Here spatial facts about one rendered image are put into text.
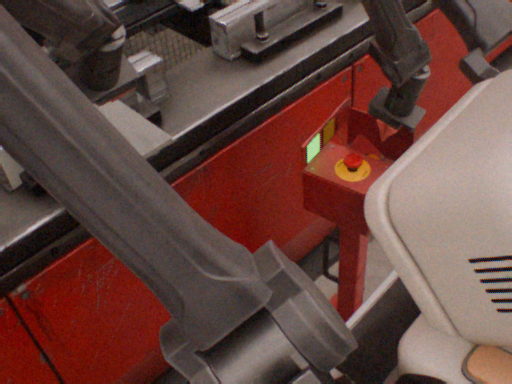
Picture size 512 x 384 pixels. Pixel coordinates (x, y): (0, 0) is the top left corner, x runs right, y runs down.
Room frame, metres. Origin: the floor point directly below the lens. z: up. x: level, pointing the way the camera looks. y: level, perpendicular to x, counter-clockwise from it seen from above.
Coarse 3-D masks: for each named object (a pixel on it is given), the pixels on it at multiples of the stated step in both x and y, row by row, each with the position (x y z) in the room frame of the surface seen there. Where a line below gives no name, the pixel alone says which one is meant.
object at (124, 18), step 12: (108, 0) 1.33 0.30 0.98; (120, 0) 1.33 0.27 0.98; (156, 0) 1.38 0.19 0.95; (120, 12) 1.31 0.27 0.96; (132, 12) 1.33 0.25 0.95; (144, 12) 1.36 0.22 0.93; (156, 12) 1.39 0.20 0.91; (168, 12) 1.40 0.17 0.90; (132, 24) 1.34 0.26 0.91; (144, 24) 1.35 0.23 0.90
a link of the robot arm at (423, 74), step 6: (426, 66) 0.91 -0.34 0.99; (420, 72) 0.89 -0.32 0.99; (426, 72) 0.90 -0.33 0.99; (414, 78) 0.88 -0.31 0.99; (420, 78) 0.88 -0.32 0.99; (426, 78) 0.89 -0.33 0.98; (408, 84) 0.89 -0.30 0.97; (414, 84) 0.88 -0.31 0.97; (420, 84) 0.88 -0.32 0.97; (396, 90) 0.90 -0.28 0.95; (402, 90) 0.89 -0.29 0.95; (408, 90) 0.89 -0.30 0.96; (414, 90) 0.89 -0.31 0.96; (420, 90) 0.89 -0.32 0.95; (408, 96) 0.89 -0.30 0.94; (414, 96) 0.89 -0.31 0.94
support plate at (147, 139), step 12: (108, 108) 0.87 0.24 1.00; (120, 108) 0.87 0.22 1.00; (108, 120) 0.83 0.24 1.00; (120, 120) 0.83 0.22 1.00; (132, 120) 0.83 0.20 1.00; (144, 120) 0.82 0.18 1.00; (132, 132) 0.79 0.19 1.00; (144, 132) 0.79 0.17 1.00; (156, 132) 0.79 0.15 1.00; (132, 144) 0.76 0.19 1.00; (144, 144) 0.76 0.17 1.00; (156, 144) 0.75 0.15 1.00; (144, 156) 0.73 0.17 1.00
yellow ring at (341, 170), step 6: (342, 162) 0.90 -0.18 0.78; (366, 162) 0.89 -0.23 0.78; (336, 168) 0.89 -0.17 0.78; (342, 168) 0.88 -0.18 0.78; (360, 168) 0.88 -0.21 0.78; (366, 168) 0.88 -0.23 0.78; (342, 174) 0.87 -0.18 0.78; (348, 174) 0.86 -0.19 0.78; (354, 174) 0.86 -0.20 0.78; (360, 174) 0.86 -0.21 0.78; (366, 174) 0.86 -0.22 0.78; (348, 180) 0.85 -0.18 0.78; (354, 180) 0.85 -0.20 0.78
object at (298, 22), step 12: (300, 12) 1.31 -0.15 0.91; (312, 12) 1.31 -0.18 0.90; (324, 12) 1.30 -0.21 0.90; (336, 12) 1.33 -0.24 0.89; (288, 24) 1.26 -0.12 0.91; (300, 24) 1.26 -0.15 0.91; (312, 24) 1.27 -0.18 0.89; (276, 36) 1.21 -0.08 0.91; (288, 36) 1.22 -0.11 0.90; (300, 36) 1.24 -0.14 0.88; (252, 48) 1.17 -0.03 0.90; (264, 48) 1.17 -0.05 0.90; (276, 48) 1.19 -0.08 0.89; (252, 60) 1.16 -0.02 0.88
